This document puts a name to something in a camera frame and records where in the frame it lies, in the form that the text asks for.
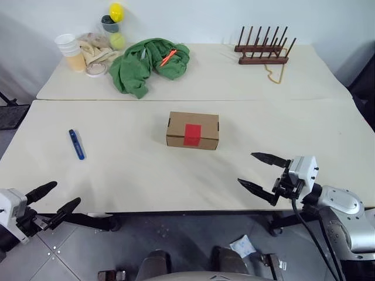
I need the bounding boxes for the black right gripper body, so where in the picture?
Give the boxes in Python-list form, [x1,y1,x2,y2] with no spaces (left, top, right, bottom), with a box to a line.
[271,169,305,207]

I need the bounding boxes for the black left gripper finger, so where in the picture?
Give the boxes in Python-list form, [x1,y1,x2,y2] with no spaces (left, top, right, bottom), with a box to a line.
[47,197,82,231]
[25,181,58,205]

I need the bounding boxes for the black chair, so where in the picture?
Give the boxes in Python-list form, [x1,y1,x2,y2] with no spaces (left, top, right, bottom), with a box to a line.
[336,37,375,134]

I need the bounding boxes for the black equipment stand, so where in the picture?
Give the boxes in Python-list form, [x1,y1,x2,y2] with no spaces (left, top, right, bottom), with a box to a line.
[0,90,30,131]

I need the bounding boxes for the tan paper cup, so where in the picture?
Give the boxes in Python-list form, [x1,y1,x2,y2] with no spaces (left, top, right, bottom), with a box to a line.
[64,52,86,73]

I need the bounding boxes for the stack of white paper cups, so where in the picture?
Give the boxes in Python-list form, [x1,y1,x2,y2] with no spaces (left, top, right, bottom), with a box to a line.
[54,33,81,59]

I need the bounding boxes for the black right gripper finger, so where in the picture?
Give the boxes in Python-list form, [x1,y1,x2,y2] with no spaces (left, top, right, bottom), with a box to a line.
[251,152,290,170]
[237,177,278,206]

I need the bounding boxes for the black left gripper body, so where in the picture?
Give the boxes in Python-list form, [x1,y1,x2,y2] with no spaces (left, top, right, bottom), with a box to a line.
[16,205,55,238]

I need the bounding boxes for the dark teal bowl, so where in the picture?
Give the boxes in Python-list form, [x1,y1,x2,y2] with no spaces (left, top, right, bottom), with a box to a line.
[101,15,120,34]

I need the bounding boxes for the crumpled green cloth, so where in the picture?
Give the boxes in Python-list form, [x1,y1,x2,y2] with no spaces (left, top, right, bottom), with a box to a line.
[108,37,191,100]

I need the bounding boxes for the yellow-green tennis ball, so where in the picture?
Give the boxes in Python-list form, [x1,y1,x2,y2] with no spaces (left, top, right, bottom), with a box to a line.
[110,32,127,50]

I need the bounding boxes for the black table leg frame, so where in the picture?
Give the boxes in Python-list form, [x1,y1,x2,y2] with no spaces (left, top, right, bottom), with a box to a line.
[267,210,322,237]
[35,211,122,234]

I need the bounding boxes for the blue marker pen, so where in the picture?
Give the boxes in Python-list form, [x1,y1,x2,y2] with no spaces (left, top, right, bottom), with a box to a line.
[69,129,87,161]

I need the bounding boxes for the white packet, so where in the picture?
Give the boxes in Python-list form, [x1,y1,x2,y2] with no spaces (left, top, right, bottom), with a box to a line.
[229,235,256,259]

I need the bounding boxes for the dark rounded shape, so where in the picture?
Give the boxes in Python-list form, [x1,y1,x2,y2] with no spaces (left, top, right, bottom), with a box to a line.
[210,245,251,276]
[139,248,173,281]

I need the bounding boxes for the beige fabric gloves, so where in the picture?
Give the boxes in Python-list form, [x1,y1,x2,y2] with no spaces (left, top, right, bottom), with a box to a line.
[76,32,120,67]

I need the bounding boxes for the yellow plastic egg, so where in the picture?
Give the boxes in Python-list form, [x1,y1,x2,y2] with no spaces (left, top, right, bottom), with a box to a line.
[109,2,123,24]

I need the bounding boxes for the orange pen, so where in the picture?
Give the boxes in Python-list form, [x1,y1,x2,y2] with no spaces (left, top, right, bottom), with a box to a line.
[159,49,179,67]

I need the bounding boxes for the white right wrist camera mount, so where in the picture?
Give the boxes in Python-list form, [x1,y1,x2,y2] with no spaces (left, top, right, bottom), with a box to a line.
[288,155,319,191]

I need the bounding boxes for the brown cardboard box red tape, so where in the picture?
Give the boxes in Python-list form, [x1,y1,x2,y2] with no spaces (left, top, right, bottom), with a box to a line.
[165,111,220,150]

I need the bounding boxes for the white tape roll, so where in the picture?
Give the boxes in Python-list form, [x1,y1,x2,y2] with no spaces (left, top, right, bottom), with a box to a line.
[85,62,108,78]

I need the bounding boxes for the dark wooden peg rack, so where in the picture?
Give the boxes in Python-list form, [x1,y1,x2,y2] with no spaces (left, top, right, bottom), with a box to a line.
[234,25,298,66]

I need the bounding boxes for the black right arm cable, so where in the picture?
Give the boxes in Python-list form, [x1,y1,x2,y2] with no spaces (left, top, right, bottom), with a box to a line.
[291,197,348,281]

